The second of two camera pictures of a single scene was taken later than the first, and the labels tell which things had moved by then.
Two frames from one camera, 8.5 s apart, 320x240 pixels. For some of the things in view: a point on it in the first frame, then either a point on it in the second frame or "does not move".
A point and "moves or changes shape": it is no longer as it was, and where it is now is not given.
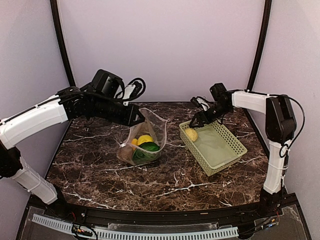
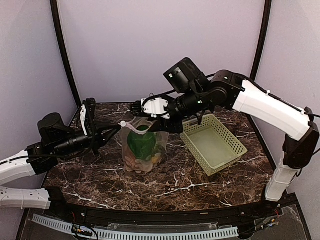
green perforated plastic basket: [215, 148] does not move
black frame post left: [60, 38] does not move
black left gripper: [129, 118] to [101, 138]
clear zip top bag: [145, 141] moves or changes shape
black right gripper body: [220, 110] to [192, 102]
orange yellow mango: [134, 141] to [155, 159]
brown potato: [125, 153] to [134, 165]
